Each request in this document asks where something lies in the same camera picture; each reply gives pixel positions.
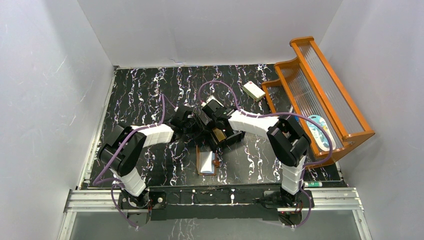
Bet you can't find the gold credit card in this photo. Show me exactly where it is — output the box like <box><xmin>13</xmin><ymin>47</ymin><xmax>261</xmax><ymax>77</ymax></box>
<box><xmin>212</xmin><ymin>128</ymin><xmax>227</xmax><ymax>142</ymax></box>

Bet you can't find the orange wooden shelf rack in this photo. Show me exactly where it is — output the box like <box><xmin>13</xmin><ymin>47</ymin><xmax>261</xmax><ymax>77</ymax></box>
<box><xmin>261</xmin><ymin>36</ymin><xmax>375</xmax><ymax>168</ymax></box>

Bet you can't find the blue blister pack item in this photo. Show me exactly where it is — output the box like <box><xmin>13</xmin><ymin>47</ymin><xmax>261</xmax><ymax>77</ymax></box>
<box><xmin>306</xmin><ymin>114</ymin><xmax>336</xmax><ymax>151</ymax></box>

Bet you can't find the black card tray box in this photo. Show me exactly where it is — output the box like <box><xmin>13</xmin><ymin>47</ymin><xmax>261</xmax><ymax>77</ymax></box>
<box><xmin>207</xmin><ymin>128</ymin><xmax>245</xmax><ymax>152</ymax></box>

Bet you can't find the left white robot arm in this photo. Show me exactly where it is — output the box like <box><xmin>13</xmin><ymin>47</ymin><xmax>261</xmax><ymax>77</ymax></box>
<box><xmin>97</xmin><ymin>105</ymin><xmax>203</xmax><ymax>208</ymax></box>

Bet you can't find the orange leather card holder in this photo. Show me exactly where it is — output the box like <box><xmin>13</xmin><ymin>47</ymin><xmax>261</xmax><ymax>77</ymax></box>
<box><xmin>196</xmin><ymin>146</ymin><xmax>220</xmax><ymax>176</ymax></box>

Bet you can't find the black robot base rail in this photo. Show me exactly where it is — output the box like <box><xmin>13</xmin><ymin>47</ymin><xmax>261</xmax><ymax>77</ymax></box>
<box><xmin>117</xmin><ymin>183</ymin><xmax>302</xmax><ymax>224</ymax></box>

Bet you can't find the white rectangular box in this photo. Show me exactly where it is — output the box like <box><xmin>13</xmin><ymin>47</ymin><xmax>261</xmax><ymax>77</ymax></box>
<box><xmin>242</xmin><ymin>81</ymin><xmax>266</xmax><ymax>102</ymax></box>

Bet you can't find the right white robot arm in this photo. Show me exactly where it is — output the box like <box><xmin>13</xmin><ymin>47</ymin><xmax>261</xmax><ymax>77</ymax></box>
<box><xmin>201</xmin><ymin>96</ymin><xmax>311</xmax><ymax>207</ymax></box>

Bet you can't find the green marker pen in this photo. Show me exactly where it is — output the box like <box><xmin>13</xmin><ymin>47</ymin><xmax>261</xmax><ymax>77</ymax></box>
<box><xmin>304</xmin><ymin>181</ymin><xmax>323</xmax><ymax>188</ymax></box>

